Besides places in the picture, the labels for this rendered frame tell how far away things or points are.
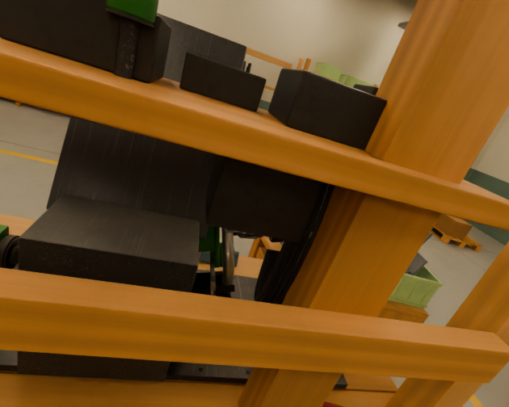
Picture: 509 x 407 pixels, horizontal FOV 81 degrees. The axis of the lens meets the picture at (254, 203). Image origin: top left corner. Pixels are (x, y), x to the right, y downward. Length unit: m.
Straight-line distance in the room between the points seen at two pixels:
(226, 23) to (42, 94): 6.05
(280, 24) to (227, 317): 6.24
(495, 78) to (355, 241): 0.27
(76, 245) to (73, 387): 0.36
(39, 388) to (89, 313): 0.43
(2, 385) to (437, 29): 0.97
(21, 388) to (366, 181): 0.78
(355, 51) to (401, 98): 6.56
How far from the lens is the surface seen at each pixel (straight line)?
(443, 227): 6.54
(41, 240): 0.61
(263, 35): 6.42
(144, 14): 0.39
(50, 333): 0.48
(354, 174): 0.38
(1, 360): 0.89
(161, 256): 0.59
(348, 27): 6.95
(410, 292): 1.77
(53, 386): 0.86
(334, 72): 6.23
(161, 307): 0.44
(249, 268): 1.23
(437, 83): 0.45
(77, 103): 0.34
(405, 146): 0.45
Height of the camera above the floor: 1.58
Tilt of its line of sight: 22 degrees down
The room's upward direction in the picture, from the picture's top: 19 degrees clockwise
